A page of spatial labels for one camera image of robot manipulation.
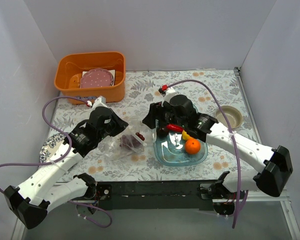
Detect dark purple plum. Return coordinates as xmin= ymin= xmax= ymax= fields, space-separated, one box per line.
xmin=156 ymin=127 xmax=169 ymax=138

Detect clear zip top bag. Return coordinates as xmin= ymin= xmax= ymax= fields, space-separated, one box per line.
xmin=97 ymin=118 xmax=147 ymax=160

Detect clear blue plastic tray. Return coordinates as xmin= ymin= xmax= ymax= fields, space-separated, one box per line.
xmin=151 ymin=103 xmax=210 ymax=167

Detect pink dotted plate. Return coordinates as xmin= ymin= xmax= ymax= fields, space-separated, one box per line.
xmin=79 ymin=68 xmax=115 ymax=89

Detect beige ceramic bowl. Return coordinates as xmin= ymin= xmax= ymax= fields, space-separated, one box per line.
xmin=214 ymin=105 xmax=243 ymax=129

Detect floral tablecloth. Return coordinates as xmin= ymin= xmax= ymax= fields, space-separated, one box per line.
xmin=42 ymin=79 xmax=274 ymax=182

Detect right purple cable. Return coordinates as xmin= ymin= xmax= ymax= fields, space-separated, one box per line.
xmin=158 ymin=79 xmax=250 ymax=229

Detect dark red grape bunch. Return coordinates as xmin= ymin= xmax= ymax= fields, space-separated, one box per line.
xmin=119 ymin=132 xmax=145 ymax=149

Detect upper red chili pepper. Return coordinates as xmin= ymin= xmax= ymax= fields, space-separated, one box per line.
xmin=166 ymin=124 xmax=184 ymax=133

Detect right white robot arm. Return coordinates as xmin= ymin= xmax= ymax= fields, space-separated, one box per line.
xmin=142 ymin=95 xmax=293 ymax=199

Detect orange fruit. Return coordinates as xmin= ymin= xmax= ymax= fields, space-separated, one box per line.
xmin=184 ymin=138 xmax=201 ymax=155

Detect blue patterned plate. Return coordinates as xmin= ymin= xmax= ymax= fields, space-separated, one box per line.
xmin=39 ymin=133 xmax=68 ymax=163

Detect purple cable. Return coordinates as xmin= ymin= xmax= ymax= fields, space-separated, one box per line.
xmin=0 ymin=96 xmax=113 ymax=228
xmin=158 ymin=79 xmax=250 ymax=229

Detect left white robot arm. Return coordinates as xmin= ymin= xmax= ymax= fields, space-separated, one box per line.
xmin=4 ymin=106 xmax=129 ymax=229

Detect aluminium frame rail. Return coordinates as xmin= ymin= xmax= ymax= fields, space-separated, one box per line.
xmin=12 ymin=193 xmax=300 ymax=240

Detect orange plastic basket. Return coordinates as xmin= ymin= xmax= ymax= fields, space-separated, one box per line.
xmin=54 ymin=51 xmax=126 ymax=103

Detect yellow lemon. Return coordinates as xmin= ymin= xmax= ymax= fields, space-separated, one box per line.
xmin=181 ymin=130 xmax=192 ymax=141

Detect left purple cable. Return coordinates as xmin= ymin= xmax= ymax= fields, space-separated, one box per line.
xmin=0 ymin=96 xmax=113 ymax=228

